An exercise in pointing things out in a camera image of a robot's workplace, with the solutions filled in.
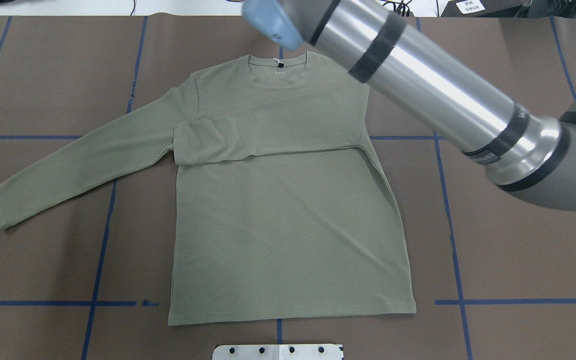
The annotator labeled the olive green long-sleeve shirt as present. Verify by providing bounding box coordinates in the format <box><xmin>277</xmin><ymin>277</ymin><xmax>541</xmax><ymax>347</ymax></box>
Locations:
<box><xmin>0</xmin><ymin>51</ymin><xmax>417</xmax><ymax>326</ymax></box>

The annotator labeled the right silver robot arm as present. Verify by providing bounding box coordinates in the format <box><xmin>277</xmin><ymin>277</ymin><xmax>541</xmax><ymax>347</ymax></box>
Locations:
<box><xmin>242</xmin><ymin>0</ymin><xmax>576</xmax><ymax>211</ymax></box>

